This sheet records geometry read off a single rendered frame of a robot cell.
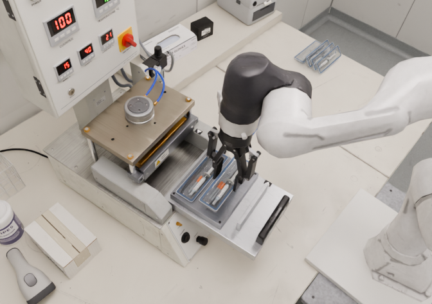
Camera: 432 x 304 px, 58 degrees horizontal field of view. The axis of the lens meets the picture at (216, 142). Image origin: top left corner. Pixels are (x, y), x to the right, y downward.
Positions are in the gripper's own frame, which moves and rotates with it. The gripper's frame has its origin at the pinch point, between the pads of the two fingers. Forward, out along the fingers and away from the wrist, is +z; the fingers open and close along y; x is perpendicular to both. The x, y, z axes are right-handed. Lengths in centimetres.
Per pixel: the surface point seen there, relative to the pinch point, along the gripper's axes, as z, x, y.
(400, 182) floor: 105, 121, 59
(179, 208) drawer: 10.1, -10.8, -7.6
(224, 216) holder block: 7.2, -7.0, 4.2
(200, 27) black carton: 21, 72, -57
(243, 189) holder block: 7.1, 2.9, 4.3
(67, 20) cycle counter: -31, -6, -42
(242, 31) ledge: 28, 90, -45
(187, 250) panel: 27.5, -13.1, -2.8
